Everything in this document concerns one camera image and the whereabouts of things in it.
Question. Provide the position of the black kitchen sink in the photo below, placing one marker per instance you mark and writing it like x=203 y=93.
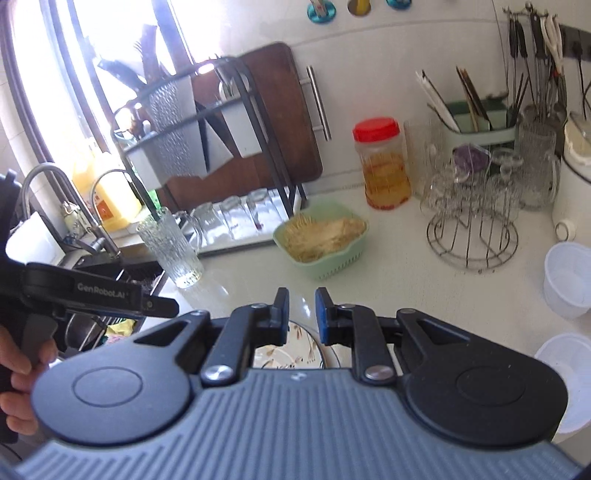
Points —
x=112 y=289

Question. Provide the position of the textured glass pitcher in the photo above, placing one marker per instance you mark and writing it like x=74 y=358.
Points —
x=536 y=143

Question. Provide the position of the tall textured drinking glass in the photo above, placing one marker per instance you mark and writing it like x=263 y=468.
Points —
x=164 y=239

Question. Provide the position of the yellow detergent bottle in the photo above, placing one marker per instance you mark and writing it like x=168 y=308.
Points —
x=114 y=200

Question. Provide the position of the red lid oil jar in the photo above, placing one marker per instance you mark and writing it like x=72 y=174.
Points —
x=378 y=141

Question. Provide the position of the wire cup drying rack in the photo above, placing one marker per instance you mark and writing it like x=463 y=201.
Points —
x=472 y=201

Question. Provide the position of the white tray with glasses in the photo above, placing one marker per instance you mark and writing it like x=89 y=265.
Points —
x=234 y=224

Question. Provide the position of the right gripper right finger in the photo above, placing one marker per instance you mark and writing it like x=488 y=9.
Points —
x=366 y=334

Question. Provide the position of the white plastic bowl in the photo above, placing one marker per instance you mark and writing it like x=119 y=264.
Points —
x=568 y=354
x=567 y=279

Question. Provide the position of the rabbit pattern plate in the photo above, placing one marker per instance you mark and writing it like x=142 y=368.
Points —
x=301 y=350

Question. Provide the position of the white kitchen scissors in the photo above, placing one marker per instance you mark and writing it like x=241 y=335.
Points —
x=552 y=36

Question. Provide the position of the white electric cooking pot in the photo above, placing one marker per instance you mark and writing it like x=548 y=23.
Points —
x=571 y=214

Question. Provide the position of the black wall power strip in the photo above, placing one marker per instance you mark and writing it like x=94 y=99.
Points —
x=576 y=43

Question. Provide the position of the green basket of noodles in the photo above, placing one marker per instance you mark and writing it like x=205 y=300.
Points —
x=323 y=239

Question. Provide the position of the green utensil holder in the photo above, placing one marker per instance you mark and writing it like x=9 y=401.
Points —
x=489 y=135

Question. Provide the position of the black dish rack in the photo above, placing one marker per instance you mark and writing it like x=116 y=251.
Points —
x=172 y=140

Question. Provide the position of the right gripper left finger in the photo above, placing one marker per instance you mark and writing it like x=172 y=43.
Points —
x=247 y=328

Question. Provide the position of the dark wooden cutting board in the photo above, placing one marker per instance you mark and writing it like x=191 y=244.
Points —
x=275 y=73

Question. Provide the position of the person's left hand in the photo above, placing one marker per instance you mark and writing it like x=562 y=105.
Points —
x=16 y=404

